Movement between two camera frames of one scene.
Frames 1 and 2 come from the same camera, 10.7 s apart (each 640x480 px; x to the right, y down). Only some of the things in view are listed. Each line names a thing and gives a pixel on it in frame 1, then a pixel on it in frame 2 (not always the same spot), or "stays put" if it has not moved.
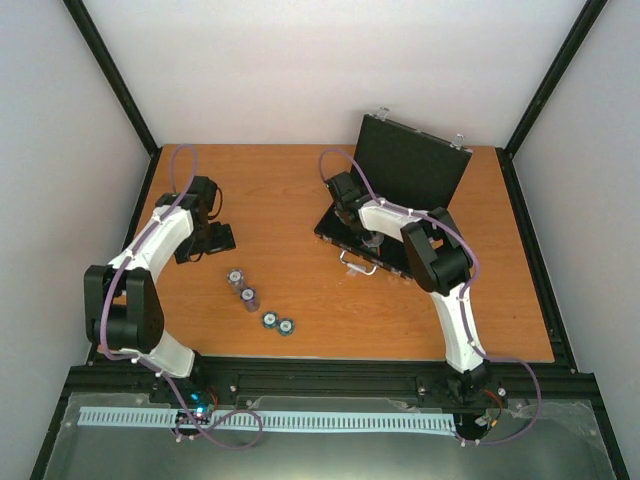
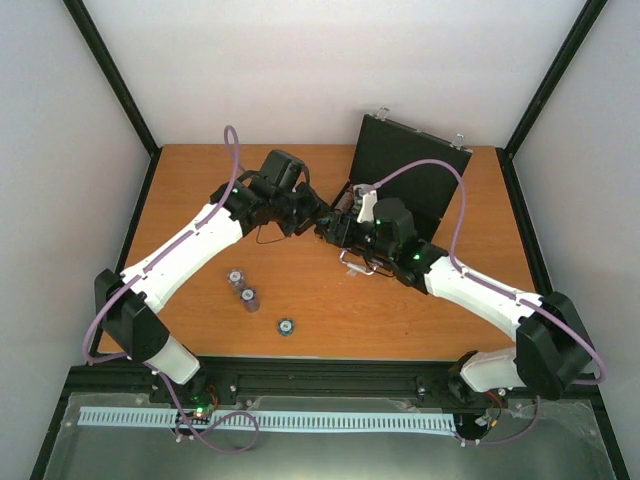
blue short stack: x=286 y=327 stays put
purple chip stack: x=250 y=299 stays put
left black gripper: x=223 y=240 -> x=316 y=206
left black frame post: x=104 y=57 stays put
